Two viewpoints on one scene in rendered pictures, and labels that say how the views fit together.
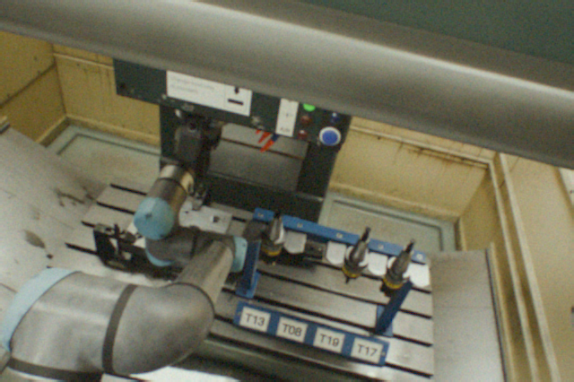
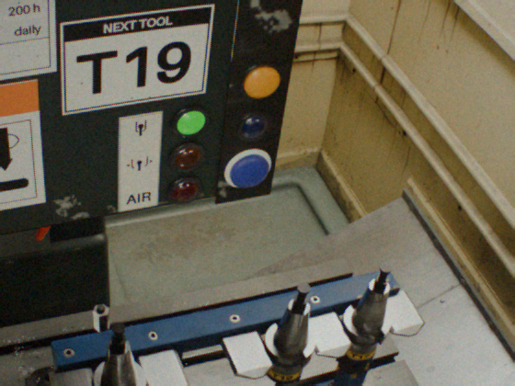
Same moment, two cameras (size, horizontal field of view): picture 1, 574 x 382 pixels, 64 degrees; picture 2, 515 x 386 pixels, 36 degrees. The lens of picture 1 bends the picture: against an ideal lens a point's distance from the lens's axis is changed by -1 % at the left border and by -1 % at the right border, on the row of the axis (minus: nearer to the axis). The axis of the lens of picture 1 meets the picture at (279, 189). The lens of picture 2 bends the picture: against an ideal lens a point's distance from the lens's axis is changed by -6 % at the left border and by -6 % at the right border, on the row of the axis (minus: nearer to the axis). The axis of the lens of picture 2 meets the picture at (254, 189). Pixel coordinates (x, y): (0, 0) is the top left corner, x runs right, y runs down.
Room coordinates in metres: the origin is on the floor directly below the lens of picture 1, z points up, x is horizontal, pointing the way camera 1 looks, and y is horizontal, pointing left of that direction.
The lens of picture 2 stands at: (0.29, 0.17, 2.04)
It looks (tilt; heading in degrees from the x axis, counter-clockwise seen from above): 42 degrees down; 328
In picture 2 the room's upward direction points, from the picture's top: 9 degrees clockwise
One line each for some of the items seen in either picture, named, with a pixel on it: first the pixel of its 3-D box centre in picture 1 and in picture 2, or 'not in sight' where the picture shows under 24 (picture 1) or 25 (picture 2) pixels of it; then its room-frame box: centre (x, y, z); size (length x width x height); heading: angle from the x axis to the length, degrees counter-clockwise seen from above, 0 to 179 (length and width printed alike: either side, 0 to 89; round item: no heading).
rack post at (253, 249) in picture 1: (252, 255); not in sight; (0.87, 0.04, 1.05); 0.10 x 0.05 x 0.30; 175
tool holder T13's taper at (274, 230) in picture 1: (275, 224); (119, 362); (0.81, -0.01, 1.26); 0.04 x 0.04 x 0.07
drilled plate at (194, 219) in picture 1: (178, 231); not in sight; (0.97, 0.29, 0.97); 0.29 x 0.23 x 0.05; 85
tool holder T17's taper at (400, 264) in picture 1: (404, 258); (373, 303); (0.78, -0.34, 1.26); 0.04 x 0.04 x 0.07
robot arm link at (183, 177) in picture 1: (176, 183); not in sight; (0.71, 0.22, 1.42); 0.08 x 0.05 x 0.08; 85
